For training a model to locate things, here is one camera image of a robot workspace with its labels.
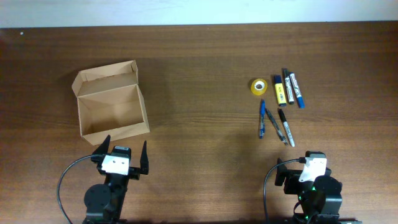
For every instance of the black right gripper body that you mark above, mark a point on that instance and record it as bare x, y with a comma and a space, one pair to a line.
289, 179

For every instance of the blue ballpoint pen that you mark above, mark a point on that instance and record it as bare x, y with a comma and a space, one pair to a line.
261, 122

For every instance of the yellow tape roll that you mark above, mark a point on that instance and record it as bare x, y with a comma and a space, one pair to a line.
258, 87

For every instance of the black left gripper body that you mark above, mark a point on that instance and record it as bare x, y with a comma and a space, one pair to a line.
134, 172

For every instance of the blue whiteboard marker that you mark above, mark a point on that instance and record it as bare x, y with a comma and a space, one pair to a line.
297, 91

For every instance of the black ballpoint pen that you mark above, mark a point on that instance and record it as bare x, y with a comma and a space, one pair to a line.
275, 125

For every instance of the black whiteboard marker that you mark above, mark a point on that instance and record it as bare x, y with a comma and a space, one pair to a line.
288, 86

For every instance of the yellow highlighter with dark cap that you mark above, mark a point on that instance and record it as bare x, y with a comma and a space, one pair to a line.
279, 90

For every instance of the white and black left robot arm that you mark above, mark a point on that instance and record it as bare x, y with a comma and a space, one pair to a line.
104, 202

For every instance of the black permanent marker grey barrel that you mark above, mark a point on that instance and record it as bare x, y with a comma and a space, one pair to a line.
286, 127

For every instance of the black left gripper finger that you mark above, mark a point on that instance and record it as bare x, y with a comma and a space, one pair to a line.
144, 161
103, 147

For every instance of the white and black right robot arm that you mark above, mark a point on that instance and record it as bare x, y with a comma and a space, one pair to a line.
318, 193

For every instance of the brown cardboard box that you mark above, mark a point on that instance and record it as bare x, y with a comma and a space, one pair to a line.
110, 102

